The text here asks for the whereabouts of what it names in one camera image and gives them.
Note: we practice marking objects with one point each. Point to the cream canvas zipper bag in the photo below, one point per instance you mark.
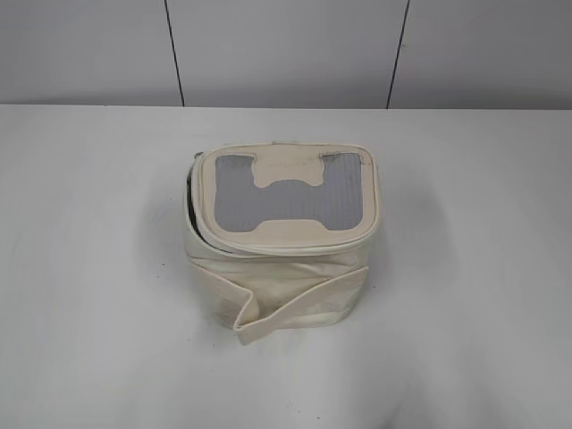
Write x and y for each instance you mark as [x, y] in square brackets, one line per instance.
[279, 235]

